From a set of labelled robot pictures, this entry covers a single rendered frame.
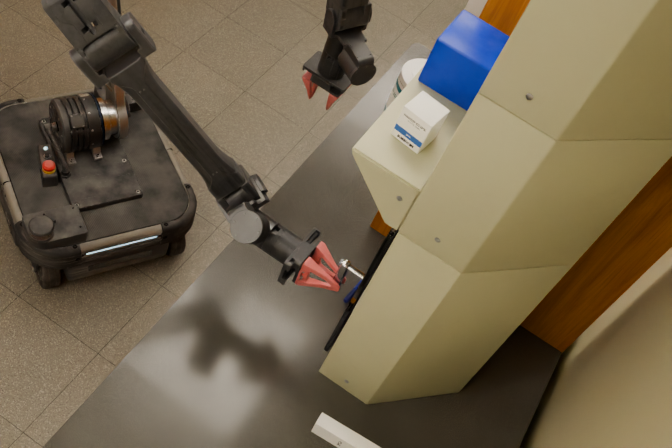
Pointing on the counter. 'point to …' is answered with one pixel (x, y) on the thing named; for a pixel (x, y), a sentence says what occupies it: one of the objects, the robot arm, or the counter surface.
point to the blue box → (462, 58)
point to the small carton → (420, 122)
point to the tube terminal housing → (482, 251)
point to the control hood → (401, 156)
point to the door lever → (346, 271)
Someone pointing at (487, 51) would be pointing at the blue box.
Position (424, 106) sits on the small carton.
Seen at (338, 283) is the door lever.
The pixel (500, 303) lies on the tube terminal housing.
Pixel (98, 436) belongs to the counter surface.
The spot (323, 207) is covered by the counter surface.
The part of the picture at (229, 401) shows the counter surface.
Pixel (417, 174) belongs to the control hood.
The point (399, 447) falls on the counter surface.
